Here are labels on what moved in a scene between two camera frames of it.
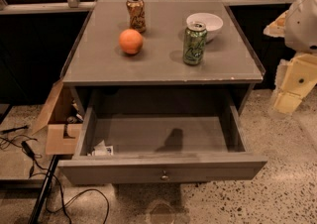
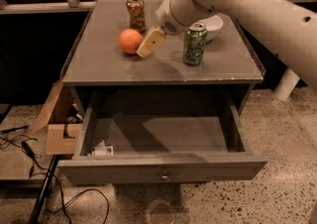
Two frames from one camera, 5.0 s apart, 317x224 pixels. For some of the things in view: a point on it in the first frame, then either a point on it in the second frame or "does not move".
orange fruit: [131, 41] does not move
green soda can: [195, 44] does not move
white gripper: [302, 25] -> [166, 17]
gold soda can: [135, 6] does not move
